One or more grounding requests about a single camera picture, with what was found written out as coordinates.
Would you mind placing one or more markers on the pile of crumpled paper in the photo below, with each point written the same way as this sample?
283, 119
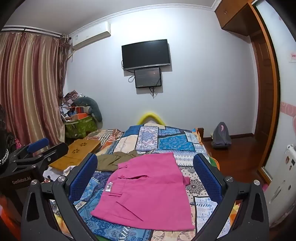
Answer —
68, 102

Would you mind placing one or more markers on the pink pants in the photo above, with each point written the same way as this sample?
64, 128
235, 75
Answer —
150, 187

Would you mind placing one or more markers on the wooden door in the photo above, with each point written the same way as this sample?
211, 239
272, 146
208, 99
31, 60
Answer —
263, 92

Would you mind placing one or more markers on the blue patchwork blanket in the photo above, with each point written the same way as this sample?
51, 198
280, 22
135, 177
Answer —
171, 143

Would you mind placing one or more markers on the white air conditioner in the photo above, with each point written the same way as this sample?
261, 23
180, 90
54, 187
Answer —
90, 34

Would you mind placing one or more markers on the black wall television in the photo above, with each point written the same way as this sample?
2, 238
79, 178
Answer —
146, 54

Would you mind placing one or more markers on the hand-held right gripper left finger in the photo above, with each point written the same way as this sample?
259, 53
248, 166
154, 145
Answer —
83, 176

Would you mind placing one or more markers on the small pink object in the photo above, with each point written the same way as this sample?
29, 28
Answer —
265, 187

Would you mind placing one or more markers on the striped brown curtain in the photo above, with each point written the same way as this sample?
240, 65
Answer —
30, 88

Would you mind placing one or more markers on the green storage bag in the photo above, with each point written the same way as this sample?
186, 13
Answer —
79, 126

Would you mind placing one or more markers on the black studded cloth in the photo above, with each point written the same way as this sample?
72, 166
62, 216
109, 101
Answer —
3, 139

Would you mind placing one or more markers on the small black wall monitor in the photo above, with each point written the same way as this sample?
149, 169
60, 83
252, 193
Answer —
148, 77

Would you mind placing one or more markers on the grey backpack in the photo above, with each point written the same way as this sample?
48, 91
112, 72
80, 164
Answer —
220, 136

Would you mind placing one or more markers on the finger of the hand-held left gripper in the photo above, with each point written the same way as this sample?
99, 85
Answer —
38, 144
50, 153

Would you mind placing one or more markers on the wooden bed frame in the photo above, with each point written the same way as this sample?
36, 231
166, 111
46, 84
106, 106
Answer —
200, 133

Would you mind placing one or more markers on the white sliding wardrobe door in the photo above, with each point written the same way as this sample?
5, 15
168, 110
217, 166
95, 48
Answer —
284, 92

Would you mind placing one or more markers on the orange cardboard box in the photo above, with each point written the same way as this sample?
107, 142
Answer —
81, 115

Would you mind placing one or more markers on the white curtain rail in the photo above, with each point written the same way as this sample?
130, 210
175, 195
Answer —
27, 29

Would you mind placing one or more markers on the striped orange quilt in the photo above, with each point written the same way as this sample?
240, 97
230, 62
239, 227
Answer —
108, 136

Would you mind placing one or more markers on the wooden overhead cabinet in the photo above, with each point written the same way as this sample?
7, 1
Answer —
233, 14

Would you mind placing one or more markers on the wooden lap desk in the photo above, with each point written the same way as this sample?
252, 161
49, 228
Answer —
74, 153

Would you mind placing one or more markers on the olive pants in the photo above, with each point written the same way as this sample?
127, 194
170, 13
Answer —
111, 161

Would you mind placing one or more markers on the red and white wall label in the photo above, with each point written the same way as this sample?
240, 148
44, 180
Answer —
293, 57

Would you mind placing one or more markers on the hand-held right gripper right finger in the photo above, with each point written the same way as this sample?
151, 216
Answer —
205, 176

